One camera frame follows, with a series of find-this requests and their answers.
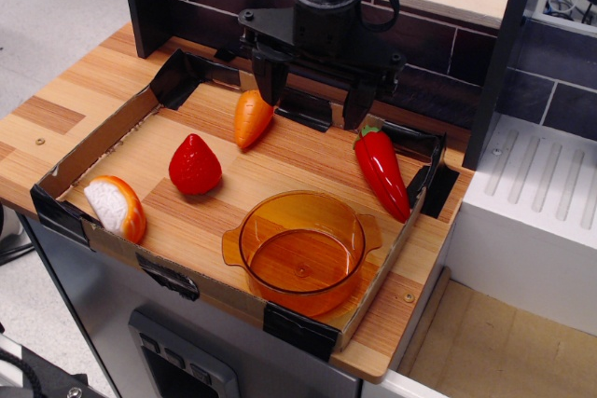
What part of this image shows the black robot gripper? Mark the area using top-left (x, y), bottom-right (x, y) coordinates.
top-left (238, 0), bottom-right (405, 130)

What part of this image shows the orange plastic toy carrot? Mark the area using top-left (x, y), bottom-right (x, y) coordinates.
top-left (234, 89), bottom-right (274, 149)

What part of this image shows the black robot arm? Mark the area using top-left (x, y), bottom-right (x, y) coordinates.
top-left (238, 0), bottom-right (406, 130)

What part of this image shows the cardboard fence with black tape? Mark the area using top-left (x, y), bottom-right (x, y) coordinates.
top-left (31, 50), bottom-right (468, 378)

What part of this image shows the transparent orange plastic pot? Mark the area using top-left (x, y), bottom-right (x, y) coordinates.
top-left (222, 191), bottom-right (382, 317)

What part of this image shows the red plastic toy chili pepper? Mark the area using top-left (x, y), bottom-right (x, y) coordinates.
top-left (354, 125), bottom-right (410, 224)

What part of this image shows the red plastic toy strawberry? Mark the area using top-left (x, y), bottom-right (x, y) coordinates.
top-left (169, 133), bottom-right (222, 195)

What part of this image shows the orange and white toy slice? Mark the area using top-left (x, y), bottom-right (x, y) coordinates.
top-left (84, 175), bottom-right (146, 243)

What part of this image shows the white toy sink drainboard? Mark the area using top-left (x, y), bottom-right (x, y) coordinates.
top-left (446, 116), bottom-right (596, 334)

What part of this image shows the grey toy oven front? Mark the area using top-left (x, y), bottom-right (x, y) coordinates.
top-left (129, 310), bottom-right (241, 398)

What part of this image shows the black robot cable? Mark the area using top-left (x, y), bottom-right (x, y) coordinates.
top-left (358, 0), bottom-right (402, 34)

